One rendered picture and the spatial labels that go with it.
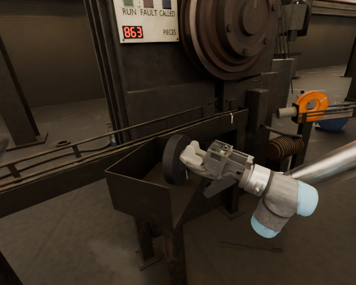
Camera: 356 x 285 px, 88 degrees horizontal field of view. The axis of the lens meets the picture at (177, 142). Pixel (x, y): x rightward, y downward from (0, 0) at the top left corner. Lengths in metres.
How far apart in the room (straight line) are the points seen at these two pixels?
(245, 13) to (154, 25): 0.36
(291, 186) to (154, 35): 0.75
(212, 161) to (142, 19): 0.64
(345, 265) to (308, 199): 0.88
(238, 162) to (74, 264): 1.09
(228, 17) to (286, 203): 0.65
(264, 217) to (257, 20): 0.73
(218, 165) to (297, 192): 0.18
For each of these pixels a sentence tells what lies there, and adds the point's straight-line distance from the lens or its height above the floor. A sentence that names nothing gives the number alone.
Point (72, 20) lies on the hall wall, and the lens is 6.92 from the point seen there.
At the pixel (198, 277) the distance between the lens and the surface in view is 1.12.
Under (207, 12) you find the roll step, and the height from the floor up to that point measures 1.14.
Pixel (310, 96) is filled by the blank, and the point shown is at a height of 0.76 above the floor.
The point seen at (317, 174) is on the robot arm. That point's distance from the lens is 0.61.
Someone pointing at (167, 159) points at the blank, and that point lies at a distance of 0.50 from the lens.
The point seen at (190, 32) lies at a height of 1.08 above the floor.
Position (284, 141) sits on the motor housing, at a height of 0.53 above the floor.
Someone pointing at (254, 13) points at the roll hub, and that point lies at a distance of 0.91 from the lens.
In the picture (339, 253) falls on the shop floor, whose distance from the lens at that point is 1.41.
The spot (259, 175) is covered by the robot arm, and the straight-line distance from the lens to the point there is 0.49.
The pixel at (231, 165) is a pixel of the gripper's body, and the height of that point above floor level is 0.72.
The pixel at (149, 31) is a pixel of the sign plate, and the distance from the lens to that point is 0.90.
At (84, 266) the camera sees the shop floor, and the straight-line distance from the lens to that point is 1.30.
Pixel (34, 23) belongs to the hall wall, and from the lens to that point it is 6.91.
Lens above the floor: 0.98
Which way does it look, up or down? 24 degrees down
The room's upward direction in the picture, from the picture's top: 4 degrees counter-clockwise
